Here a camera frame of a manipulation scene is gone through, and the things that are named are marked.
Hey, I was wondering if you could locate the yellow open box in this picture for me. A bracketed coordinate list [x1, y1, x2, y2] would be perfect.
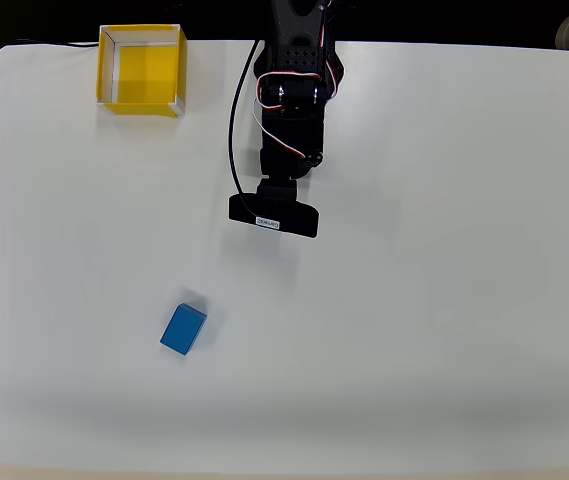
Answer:
[96, 23, 188, 120]

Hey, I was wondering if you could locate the white red servo wire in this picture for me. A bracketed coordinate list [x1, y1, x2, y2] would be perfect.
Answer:
[254, 70, 326, 162]

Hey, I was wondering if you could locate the thick black camera cable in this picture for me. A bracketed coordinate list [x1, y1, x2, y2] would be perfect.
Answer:
[227, 39, 263, 227]

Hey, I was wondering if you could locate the blue block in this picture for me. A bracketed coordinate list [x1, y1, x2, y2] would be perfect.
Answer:
[159, 302, 209, 357]

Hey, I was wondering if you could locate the black bar-shaped camera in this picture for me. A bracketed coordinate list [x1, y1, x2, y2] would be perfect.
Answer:
[227, 191, 321, 240]

